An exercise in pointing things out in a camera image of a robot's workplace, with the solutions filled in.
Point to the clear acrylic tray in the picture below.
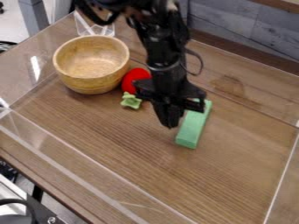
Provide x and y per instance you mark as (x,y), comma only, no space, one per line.
(109,161)

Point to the green rectangular block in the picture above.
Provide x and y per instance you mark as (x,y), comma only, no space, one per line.
(193,126)

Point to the red plush strawberry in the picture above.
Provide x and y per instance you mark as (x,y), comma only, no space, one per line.
(130,100)

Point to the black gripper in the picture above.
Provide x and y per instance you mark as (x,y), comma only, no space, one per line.
(172,93)

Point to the light wooden bowl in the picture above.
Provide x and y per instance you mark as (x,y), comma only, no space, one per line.
(91,63)

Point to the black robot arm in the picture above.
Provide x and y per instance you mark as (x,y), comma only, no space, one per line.
(165,35)

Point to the black metal bracket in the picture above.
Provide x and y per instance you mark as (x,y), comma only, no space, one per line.
(45,215)

